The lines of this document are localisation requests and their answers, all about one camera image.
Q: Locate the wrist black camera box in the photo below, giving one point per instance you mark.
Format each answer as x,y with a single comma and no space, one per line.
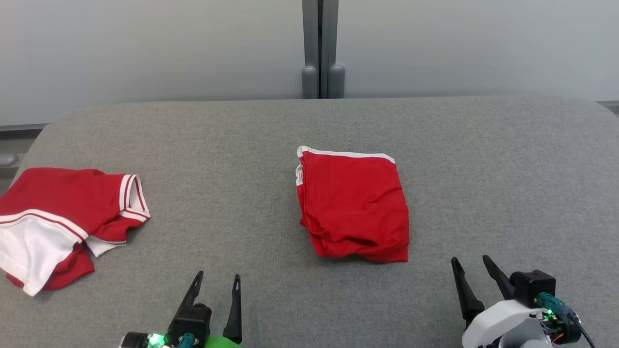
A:
191,319
532,285

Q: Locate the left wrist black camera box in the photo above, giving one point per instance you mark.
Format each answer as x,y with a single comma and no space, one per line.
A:
191,319

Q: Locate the red white-trimmed garment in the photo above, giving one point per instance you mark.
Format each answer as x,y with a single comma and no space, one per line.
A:
353,208

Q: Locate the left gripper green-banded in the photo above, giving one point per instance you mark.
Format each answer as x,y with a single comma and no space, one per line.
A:
220,343

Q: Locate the grey rounded stopper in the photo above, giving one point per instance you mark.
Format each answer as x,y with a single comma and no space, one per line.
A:
7,159

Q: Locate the right gripper white-banded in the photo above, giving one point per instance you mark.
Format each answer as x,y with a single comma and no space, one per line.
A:
493,324

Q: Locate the red white sleeved shirt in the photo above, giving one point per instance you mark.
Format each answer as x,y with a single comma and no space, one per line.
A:
58,193

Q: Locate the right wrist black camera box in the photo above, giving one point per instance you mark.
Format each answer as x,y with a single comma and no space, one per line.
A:
532,285

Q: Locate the grey rounded post foot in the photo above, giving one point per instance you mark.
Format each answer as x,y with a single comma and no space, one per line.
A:
309,84
336,82

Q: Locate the grey partition post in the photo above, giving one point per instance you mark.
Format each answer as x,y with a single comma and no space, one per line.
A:
320,34

